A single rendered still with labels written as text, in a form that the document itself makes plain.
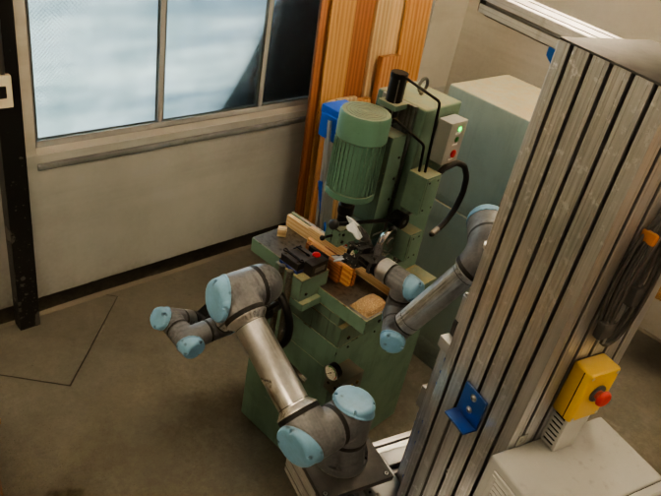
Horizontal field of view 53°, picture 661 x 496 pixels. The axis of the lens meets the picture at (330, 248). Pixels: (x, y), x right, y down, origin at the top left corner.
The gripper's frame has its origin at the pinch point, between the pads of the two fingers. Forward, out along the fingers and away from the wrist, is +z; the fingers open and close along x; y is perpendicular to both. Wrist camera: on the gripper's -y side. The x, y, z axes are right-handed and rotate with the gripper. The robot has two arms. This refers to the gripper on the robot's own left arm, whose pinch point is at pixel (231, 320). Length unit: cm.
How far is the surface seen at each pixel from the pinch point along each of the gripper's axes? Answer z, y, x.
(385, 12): 118, -150, -98
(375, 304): 17, -32, 37
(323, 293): 13.0, -24.7, 19.6
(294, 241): 22.9, -32.2, -9.0
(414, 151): 19, -84, 20
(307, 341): 25.3, -3.3, 16.9
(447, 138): 24, -93, 26
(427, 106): 14, -99, 18
